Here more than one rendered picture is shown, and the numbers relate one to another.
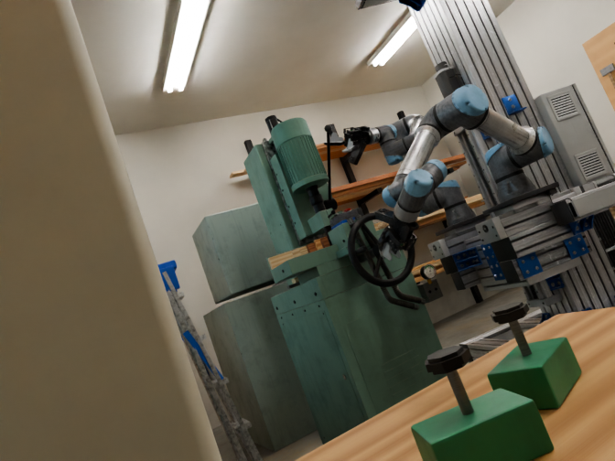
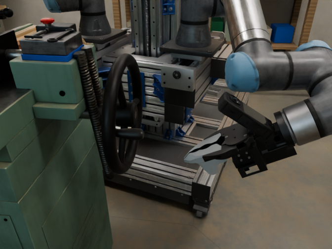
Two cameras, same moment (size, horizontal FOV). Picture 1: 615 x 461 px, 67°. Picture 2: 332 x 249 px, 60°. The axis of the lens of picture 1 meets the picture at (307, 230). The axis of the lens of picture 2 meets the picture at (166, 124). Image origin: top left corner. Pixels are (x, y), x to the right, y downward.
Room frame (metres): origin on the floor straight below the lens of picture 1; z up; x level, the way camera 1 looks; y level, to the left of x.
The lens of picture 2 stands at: (1.34, 0.21, 1.15)
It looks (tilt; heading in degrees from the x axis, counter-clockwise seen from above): 31 degrees down; 305
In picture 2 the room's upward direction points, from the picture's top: straight up
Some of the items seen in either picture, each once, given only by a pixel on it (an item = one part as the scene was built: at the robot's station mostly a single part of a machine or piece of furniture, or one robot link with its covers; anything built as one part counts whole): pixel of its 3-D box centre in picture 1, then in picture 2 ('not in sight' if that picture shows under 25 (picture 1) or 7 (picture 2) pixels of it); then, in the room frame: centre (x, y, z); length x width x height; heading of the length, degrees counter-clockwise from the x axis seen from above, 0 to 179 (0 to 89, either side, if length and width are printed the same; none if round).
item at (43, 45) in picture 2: (347, 217); (54, 38); (1.90, -0.17, 0.99); 0.13 x 0.11 x 0.06; 117
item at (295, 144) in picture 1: (299, 156); not in sight; (2.08, -0.09, 1.35); 0.18 x 0.18 x 0.31
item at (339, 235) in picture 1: (352, 233); (59, 71); (1.90, -0.17, 0.91); 0.15 x 0.14 x 0.09; 117
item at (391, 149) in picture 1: (394, 151); not in sight; (2.17, -0.52, 1.24); 0.11 x 0.08 x 0.11; 66
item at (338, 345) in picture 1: (366, 366); (4, 222); (2.19, -0.03, 0.36); 0.58 x 0.45 x 0.71; 27
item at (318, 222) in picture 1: (323, 222); not in sight; (2.10, -0.08, 1.03); 0.14 x 0.07 x 0.09; 27
